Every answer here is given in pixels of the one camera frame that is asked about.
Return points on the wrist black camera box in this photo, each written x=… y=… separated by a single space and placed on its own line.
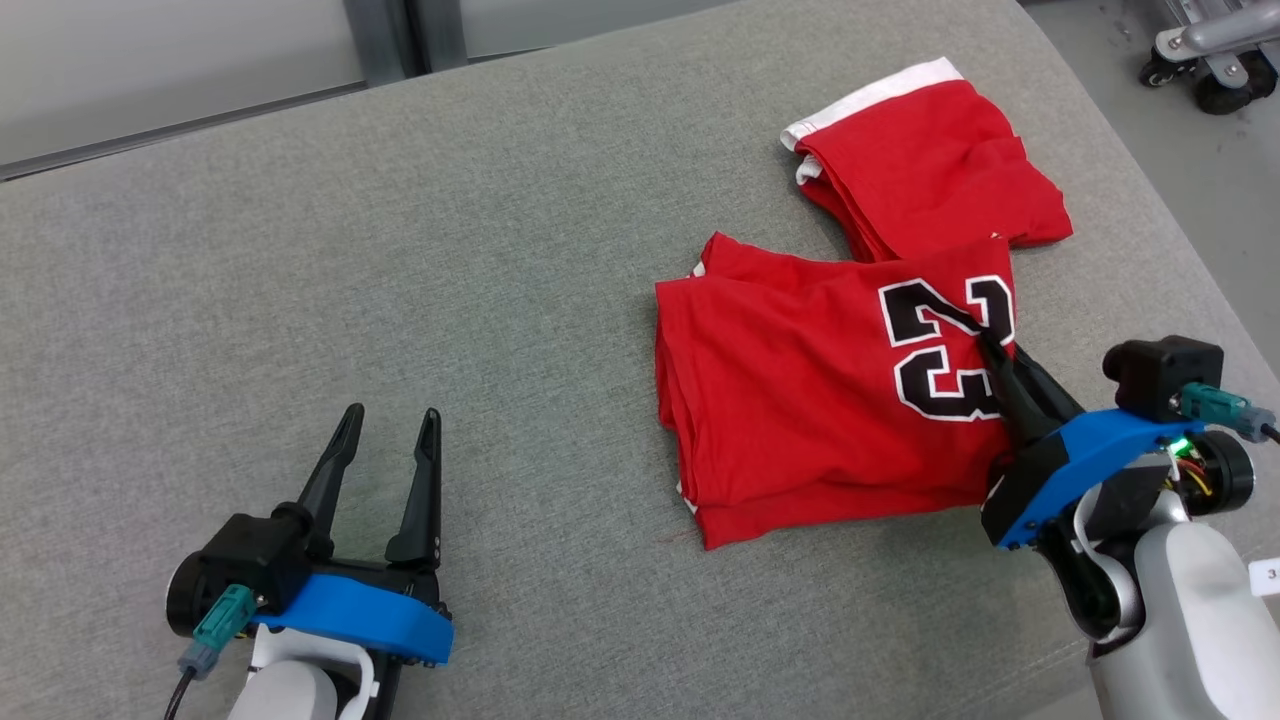
x=1160 y=375
x=250 y=555

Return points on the red jersey number 23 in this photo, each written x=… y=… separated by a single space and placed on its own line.
x=780 y=400

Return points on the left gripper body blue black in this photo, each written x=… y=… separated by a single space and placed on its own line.
x=380 y=620

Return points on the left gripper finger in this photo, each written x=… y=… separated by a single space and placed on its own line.
x=422 y=500
x=332 y=480

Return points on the white paper label tag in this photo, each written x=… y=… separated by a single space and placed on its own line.
x=1266 y=577

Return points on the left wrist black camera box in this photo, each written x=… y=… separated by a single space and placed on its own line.
x=250 y=555

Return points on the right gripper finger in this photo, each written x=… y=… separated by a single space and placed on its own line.
x=1015 y=400
x=1055 y=395

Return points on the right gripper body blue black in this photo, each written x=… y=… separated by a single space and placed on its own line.
x=1090 y=450

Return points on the large black caster wheel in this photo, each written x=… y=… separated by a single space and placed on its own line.
x=1235 y=88

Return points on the grey wall post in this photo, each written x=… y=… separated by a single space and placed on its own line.
x=380 y=35

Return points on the small black caster wheel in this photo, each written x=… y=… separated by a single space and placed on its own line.
x=1158 y=72

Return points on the red shorts white waistband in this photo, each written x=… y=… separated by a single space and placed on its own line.
x=930 y=160

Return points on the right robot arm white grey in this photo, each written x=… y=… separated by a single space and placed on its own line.
x=1190 y=620

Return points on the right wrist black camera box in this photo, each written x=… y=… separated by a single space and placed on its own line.
x=1160 y=375

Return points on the grey metal cart frame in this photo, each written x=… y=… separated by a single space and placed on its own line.
x=1225 y=30

